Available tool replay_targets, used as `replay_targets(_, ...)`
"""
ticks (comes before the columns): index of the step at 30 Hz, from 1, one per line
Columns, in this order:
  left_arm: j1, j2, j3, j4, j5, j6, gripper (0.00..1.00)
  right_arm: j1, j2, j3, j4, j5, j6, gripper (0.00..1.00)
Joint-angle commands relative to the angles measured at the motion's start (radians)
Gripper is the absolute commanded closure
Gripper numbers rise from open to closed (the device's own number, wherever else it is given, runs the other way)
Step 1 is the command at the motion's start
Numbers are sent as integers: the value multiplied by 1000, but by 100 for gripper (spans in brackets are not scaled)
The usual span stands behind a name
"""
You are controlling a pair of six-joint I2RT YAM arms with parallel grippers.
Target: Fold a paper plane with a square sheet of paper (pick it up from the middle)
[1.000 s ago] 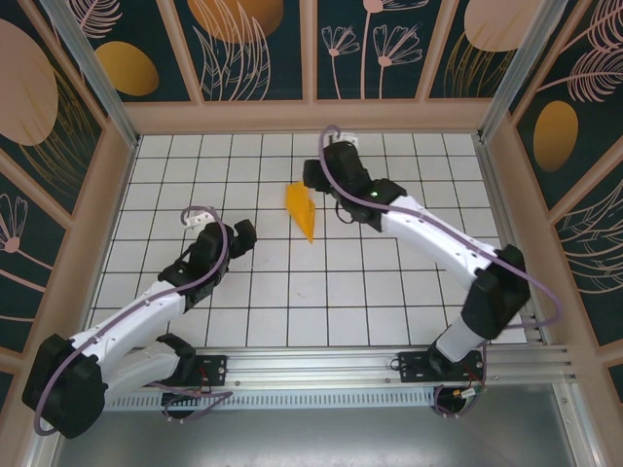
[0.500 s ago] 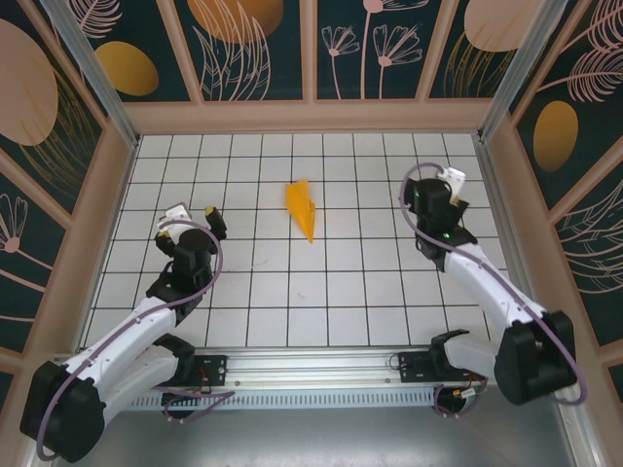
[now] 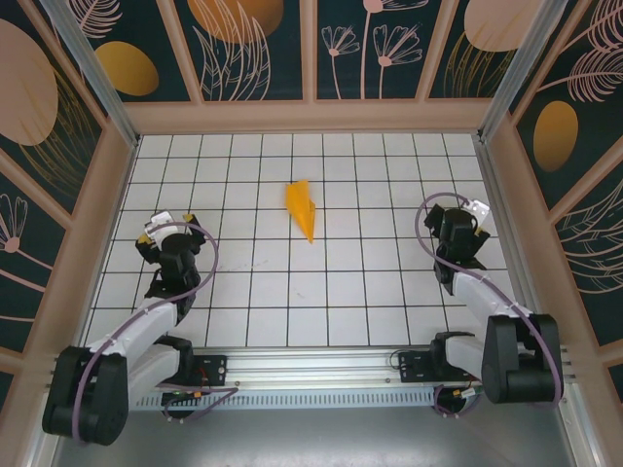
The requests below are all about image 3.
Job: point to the long aluminium mounting rail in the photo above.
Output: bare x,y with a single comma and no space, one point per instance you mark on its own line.
311,365

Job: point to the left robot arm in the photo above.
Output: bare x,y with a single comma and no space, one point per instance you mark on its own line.
83,404

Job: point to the dark panel golden oval fern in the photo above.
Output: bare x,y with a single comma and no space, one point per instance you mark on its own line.
555,136

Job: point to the dark panel pink oval fronds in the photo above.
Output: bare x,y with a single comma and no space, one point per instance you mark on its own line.
487,24

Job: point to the aluminium table side rail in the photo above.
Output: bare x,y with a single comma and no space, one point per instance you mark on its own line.
511,243

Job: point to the dark panel pink flowers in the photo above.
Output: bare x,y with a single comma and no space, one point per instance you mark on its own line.
370,48

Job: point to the aluminium extrusion post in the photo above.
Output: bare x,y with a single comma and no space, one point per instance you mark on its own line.
514,73
92,68

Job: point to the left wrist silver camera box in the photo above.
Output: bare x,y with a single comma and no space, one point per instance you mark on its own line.
158,219

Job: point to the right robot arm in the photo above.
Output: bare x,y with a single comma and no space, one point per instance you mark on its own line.
516,360

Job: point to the dark panel single pink flower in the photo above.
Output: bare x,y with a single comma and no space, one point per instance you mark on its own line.
24,267

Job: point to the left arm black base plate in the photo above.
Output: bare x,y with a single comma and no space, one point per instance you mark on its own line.
214,370

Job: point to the aluminium frame bar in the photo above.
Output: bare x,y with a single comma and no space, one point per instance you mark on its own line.
34,457
581,433

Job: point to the dark panel pink leaf outlines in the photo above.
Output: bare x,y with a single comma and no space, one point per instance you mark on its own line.
594,253

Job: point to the yellow paper sheet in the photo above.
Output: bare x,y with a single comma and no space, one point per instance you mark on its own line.
304,214

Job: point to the grey brushed metal sheet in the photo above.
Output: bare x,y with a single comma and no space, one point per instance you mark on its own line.
311,438

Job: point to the dark panel orange circle leaves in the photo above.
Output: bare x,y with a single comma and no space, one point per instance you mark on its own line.
243,48

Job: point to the dark panel golden oval feather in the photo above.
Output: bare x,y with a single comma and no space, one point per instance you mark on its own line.
126,68

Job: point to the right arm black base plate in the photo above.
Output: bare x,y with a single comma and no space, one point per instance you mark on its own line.
414,370

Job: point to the dark panel large pink oval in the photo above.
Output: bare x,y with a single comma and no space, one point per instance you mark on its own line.
29,82

